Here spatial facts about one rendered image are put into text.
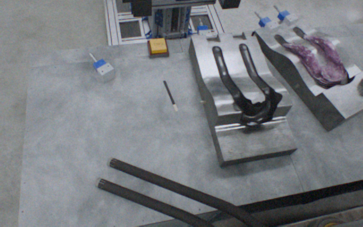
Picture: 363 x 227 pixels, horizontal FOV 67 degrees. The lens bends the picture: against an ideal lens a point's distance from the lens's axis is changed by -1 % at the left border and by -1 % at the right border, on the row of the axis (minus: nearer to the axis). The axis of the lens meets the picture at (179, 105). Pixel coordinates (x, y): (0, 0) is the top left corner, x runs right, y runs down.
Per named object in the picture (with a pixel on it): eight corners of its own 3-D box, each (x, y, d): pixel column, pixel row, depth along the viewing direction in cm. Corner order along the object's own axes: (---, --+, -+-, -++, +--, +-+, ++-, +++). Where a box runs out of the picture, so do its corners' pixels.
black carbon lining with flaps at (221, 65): (209, 50, 108) (213, 32, 100) (247, 46, 111) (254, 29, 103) (234, 130, 92) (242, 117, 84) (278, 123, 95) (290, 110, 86)
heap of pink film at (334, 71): (278, 46, 114) (285, 32, 107) (309, 33, 119) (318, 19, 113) (320, 94, 104) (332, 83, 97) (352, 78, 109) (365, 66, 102)
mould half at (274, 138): (188, 51, 116) (192, 27, 104) (247, 45, 121) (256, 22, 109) (220, 167, 93) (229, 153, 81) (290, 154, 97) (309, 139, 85)
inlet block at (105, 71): (85, 61, 109) (83, 52, 104) (97, 55, 111) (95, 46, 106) (104, 83, 105) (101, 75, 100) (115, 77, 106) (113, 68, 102)
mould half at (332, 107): (250, 38, 123) (258, 20, 113) (294, 22, 131) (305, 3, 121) (328, 131, 103) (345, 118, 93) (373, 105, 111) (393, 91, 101)
